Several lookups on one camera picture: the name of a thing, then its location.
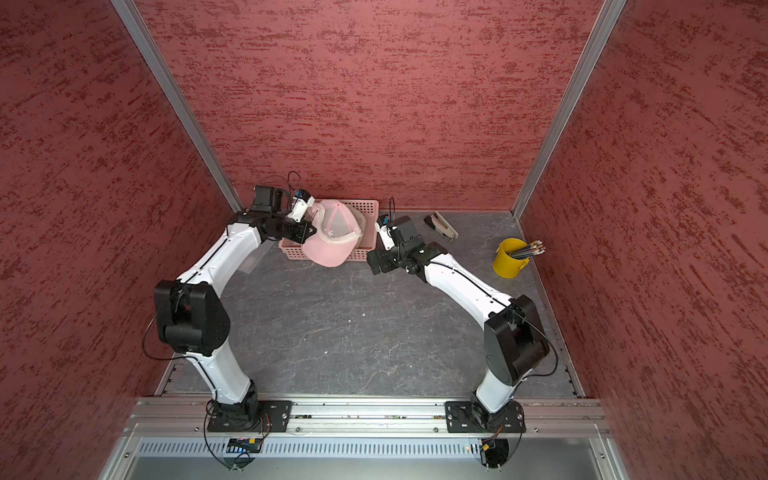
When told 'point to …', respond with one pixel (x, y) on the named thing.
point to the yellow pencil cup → (503, 264)
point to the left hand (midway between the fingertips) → (311, 233)
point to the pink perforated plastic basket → (370, 209)
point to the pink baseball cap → (340, 229)
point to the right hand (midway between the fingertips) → (382, 258)
